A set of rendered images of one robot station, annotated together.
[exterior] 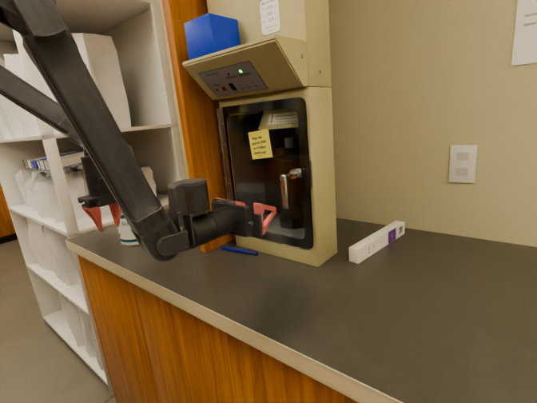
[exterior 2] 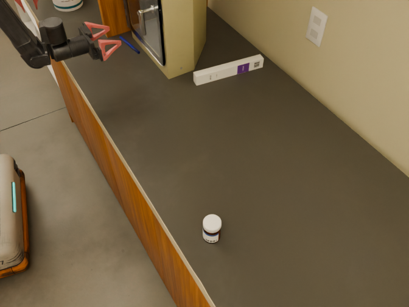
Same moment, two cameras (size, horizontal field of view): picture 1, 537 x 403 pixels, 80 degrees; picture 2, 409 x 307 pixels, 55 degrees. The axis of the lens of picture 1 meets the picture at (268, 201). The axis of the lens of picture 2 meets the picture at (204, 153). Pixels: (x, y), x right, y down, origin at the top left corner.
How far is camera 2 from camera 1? 0.83 m
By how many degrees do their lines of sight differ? 38
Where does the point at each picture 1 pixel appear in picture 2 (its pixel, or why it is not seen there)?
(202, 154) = not seen: outside the picture
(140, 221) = (18, 47)
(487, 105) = not seen: outside the picture
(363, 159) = not seen: outside the picture
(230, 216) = (83, 45)
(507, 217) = (331, 84)
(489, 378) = (178, 175)
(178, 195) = (42, 33)
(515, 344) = (213, 166)
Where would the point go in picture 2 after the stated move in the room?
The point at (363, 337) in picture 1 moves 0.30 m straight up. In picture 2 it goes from (145, 136) to (132, 59)
